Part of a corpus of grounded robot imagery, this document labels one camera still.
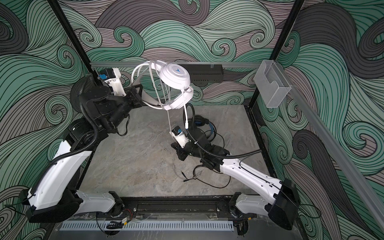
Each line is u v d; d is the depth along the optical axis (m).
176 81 0.41
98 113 0.37
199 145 0.51
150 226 0.70
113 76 0.44
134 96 0.45
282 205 0.37
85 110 0.37
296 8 0.71
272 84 0.79
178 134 0.59
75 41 0.83
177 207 0.75
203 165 0.88
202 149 0.51
